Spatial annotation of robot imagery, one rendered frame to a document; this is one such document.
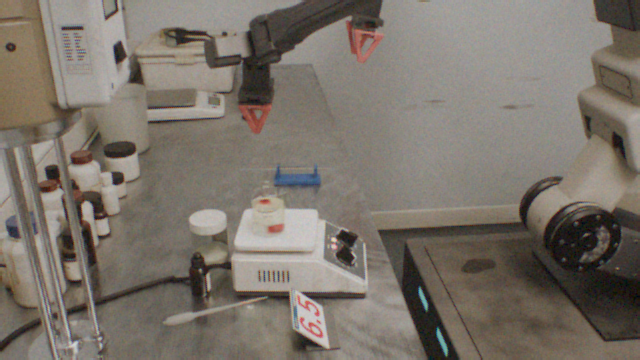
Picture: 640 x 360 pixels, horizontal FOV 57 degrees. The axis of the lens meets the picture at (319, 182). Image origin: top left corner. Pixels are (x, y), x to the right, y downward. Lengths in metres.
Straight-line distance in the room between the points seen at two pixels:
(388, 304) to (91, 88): 0.59
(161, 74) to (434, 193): 1.29
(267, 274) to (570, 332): 0.89
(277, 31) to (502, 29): 1.53
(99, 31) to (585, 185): 1.25
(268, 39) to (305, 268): 0.45
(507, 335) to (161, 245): 0.85
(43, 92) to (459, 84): 2.16
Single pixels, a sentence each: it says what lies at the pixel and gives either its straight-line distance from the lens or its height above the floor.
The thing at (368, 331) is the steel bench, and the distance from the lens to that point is 0.84.
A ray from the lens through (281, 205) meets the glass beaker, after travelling 0.86.
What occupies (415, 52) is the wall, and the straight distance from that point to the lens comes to 2.40.
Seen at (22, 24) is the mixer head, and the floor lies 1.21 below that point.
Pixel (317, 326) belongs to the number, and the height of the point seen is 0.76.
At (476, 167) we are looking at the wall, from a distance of 2.64.
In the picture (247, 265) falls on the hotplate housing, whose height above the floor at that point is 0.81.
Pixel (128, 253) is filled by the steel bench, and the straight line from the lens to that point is 1.06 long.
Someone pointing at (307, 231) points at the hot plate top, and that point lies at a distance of 0.89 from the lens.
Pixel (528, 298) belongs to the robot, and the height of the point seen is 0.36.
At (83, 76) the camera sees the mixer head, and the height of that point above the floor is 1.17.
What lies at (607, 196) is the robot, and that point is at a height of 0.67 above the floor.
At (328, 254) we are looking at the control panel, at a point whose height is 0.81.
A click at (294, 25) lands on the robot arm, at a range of 1.06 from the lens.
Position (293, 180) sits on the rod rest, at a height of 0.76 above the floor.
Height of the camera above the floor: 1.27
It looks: 24 degrees down
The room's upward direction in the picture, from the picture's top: straight up
